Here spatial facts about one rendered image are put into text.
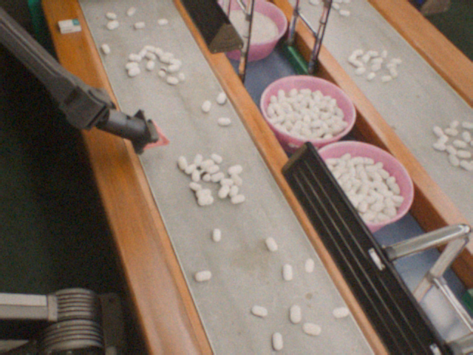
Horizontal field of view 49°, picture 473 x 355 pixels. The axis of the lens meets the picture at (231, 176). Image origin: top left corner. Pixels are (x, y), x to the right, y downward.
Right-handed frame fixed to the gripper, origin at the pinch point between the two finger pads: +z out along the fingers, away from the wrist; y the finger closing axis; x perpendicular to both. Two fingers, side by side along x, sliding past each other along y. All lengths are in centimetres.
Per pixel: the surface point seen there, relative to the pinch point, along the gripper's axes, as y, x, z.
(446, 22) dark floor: 115, -81, 212
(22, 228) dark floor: 43, 88, 16
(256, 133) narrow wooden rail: -3.6, -14.9, 18.6
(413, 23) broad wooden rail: 28, -62, 74
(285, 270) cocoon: -42.9, -7.5, 11.2
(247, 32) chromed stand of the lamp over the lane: 19.2, -29.9, 12.7
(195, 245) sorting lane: -29.4, 4.2, 0.4
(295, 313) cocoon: -53, -6, 9
